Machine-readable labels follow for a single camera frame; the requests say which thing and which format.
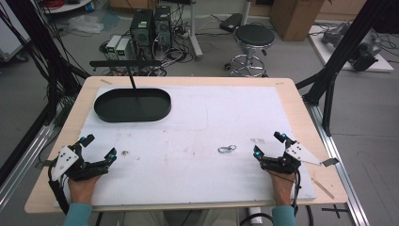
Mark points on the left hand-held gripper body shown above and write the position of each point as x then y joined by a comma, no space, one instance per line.
67,160

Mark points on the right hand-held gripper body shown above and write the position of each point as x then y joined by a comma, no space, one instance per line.
295,155

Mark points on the person's left hand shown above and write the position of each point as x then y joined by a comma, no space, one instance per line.
82,190

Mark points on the person's right hand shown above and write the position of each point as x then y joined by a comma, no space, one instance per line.
283,188

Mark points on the silver metal carabiner clasp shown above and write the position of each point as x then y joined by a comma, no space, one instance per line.
226,149

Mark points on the black tape piece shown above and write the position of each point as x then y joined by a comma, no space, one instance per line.
331,162

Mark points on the thin wooden stick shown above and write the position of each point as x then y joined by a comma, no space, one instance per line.
323,188

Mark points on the black oval tray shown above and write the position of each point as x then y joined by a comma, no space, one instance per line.
131,106

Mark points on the white foam mat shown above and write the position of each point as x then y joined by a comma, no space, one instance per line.
194,175

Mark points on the person's beige trouser legs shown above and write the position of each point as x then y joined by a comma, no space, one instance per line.
163,218

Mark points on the black T-shaped stand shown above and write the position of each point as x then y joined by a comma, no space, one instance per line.
125,63

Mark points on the white floor board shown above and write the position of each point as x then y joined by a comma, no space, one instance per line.
326,53

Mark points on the white power supply box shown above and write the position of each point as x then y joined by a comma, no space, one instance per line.
113,45
123,48

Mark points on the black round stool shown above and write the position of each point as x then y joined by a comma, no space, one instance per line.
254,36

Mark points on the clear plastic bag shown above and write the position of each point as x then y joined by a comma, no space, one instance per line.
86,24

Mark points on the brown cardboard box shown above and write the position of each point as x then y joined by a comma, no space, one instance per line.
295,19

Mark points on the grey robot device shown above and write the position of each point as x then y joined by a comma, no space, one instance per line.
363,47

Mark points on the black computer tower green label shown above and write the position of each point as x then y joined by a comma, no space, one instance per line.
142,29

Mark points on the black flat case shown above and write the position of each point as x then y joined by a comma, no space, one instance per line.
230,22

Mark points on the white desk leg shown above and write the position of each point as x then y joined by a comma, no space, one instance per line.
195,34

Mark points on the white round table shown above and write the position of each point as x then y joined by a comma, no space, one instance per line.
67,4

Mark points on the aluminium rail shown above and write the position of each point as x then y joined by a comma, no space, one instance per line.
338,175
25,160

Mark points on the black metal frame post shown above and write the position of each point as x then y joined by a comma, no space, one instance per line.
40,44
342,53

